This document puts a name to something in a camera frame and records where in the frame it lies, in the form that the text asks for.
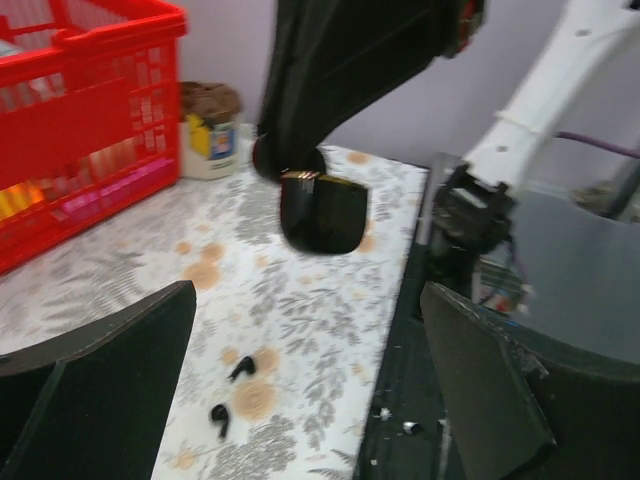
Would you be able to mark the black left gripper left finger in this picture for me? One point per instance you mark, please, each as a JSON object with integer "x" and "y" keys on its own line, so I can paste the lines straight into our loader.
{"x": 93, "y": 403}

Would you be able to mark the floral patterned table mat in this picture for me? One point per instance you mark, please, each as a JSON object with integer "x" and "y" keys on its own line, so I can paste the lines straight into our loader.
{"x": 315, "y": 326}

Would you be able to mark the black case with gold line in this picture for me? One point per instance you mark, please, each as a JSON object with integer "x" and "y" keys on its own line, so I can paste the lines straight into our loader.
{"x": 320, "y": 214}

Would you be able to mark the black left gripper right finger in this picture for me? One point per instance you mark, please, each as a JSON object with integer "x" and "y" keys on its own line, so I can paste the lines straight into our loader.
{"x": 523, "y": 405}

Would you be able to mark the red plastic shopping basket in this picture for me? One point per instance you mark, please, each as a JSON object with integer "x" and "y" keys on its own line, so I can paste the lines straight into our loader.
{"x": 89, "y": 115}

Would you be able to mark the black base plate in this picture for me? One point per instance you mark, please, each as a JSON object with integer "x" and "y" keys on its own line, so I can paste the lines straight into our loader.
{"x": 407, "y": 435}

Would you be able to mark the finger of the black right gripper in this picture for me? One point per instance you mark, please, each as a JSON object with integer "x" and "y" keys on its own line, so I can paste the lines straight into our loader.
{"x": 332, "y": 59}

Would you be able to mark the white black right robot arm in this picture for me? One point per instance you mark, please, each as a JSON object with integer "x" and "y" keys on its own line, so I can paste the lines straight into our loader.
{"x": 470, "y": 213}

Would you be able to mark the black stem earbud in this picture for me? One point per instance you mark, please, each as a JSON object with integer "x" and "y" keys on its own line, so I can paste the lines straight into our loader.
{"x": 246, "y": 366}
{"x": 220, "y": 416}

